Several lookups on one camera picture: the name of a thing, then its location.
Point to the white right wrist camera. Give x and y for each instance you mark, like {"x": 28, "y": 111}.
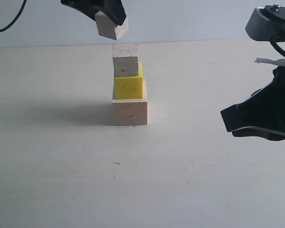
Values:
{"x": 267, "y": 22}

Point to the smallest pale wooden cube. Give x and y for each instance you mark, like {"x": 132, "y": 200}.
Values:
{"x": 108, "y": 29}

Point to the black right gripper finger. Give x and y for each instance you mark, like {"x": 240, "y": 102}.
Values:
{"x": 261, "y": 115}

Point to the medium grained wooden cube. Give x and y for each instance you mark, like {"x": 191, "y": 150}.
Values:
{"x": 125, "y": 60}

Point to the white zip tie strip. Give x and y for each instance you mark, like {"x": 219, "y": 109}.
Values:
{"x": 279, "y": 62}

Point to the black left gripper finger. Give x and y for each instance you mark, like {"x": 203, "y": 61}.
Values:
{"x": 112, "y": 8}

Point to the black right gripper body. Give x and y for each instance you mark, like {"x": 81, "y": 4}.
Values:
{"x": 275, "y": 90}

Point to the large pale wooden cube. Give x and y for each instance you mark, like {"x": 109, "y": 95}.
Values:
{"x": 130, "y": 111}

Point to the yellow cube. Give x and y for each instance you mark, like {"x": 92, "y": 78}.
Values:
{"x": 130, "y": 87}

